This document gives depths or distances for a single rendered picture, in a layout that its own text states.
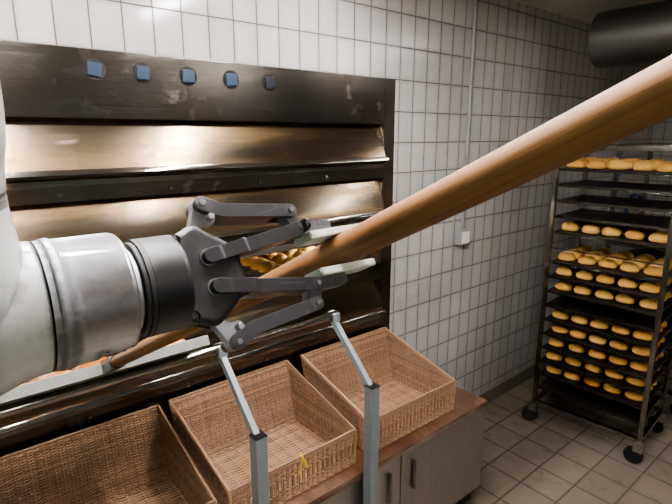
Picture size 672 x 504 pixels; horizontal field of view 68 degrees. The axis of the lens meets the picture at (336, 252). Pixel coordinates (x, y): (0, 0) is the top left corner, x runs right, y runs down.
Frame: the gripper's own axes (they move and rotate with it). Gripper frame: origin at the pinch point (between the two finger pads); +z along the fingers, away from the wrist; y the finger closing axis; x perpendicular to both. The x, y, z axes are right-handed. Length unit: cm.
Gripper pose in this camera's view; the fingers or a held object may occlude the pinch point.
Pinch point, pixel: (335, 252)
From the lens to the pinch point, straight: 50.1
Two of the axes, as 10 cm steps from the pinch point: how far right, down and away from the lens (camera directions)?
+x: 5.8, -2.9, -7.7
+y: 2.9, 9.5, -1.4
